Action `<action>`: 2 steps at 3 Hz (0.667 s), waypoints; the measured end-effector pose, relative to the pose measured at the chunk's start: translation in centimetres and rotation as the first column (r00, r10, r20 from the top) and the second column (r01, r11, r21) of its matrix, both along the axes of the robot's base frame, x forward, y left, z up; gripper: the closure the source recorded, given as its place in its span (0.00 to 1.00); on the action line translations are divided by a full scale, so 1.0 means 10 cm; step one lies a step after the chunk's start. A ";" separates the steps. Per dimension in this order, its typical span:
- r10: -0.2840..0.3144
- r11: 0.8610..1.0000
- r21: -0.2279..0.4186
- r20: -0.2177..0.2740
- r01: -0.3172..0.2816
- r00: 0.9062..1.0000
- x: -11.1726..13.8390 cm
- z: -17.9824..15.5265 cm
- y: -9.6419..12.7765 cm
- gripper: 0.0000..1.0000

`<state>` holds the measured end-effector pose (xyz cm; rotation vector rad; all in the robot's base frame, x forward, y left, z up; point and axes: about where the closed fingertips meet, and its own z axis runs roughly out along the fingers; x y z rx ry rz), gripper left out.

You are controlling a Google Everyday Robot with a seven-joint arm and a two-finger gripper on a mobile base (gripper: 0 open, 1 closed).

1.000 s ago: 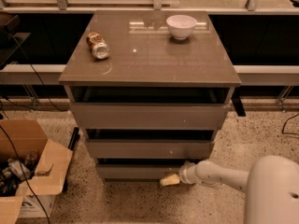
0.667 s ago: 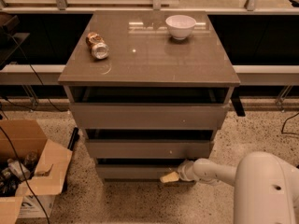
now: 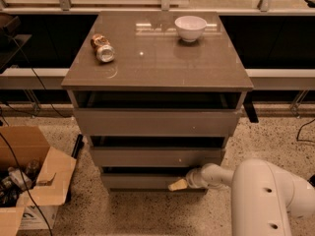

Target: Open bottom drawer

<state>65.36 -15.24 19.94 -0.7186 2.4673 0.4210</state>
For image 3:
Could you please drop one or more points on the grey top drawer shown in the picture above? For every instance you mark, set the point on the grey top drawer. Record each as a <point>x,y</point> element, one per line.
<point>152,123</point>

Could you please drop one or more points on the grey drawer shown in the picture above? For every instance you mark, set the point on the grey drawer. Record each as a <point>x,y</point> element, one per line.
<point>148,182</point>
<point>152,123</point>
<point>155,157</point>

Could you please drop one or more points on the grey middle drawer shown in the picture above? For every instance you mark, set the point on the grey middle drawer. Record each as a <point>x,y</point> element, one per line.
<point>155,157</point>

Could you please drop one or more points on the white shelf rail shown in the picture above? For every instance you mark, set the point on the white shelf rail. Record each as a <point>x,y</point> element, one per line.
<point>262,79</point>

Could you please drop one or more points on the open cardboard box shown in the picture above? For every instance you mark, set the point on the open cardboard box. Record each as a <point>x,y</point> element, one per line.
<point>37,207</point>

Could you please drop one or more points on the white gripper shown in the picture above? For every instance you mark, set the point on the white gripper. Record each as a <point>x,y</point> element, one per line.
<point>194,176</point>

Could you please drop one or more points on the grey drawer cabinet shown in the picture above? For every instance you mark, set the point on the grey drawer cabinet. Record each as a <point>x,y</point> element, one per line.
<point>154,69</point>

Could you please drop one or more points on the grey bottom drawer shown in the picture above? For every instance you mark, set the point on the grey bottom drawer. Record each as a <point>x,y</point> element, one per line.
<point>148,182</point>

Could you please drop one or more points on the crushed metal can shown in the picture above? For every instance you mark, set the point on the crushed metal can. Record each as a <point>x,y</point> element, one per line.
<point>103,50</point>

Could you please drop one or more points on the clutter inside cardboard box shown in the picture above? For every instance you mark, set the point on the clutter inside cardboard box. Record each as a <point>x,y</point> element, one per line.
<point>16,181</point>

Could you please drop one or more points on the white bowl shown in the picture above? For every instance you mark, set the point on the white bowl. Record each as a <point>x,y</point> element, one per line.
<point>190,28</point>

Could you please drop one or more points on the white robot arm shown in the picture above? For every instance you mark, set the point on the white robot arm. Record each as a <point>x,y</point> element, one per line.
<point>263,196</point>

